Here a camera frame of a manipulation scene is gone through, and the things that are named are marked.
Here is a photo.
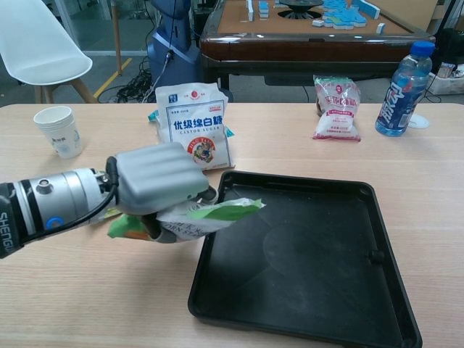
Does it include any green white corn starch bag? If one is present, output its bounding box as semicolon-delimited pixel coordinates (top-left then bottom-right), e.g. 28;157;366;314
108;197;266;244

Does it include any black square plastic tray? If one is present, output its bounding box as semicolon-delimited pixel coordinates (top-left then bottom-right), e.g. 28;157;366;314
187;170;423;348

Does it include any dark wooden mahjong table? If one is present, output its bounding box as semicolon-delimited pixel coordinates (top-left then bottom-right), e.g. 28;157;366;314
199;0;436;102

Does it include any white chair with wooden legs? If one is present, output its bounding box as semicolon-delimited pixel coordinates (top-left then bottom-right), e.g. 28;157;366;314
0;0;97;105

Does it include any black floor cable bundle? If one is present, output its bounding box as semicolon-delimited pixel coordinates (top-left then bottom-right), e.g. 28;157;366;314
115;65;157;104

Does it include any white cardboard box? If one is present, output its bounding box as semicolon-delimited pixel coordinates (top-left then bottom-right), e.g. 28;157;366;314
433;62;464;96

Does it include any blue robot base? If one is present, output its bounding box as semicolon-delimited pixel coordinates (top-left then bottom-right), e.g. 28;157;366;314
146;0;200;90

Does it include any black mahjong centre dome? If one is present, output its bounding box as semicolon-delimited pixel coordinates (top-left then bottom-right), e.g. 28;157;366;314
277;0;323;19

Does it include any blue capped drink bottle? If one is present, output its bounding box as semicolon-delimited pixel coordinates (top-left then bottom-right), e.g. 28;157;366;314
375;41;436;138

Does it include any white castor sugar bag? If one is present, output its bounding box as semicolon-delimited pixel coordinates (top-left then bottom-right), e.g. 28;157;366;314
154;81;236;170

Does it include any white paper cup stack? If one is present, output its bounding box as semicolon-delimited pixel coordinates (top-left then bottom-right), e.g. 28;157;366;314
33;106;85;160

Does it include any white sugar bag pink print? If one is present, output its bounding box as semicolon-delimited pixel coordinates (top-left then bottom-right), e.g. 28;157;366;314
312;74;363;143

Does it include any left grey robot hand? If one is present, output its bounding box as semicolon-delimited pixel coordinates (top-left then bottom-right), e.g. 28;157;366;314
104;141;220;244

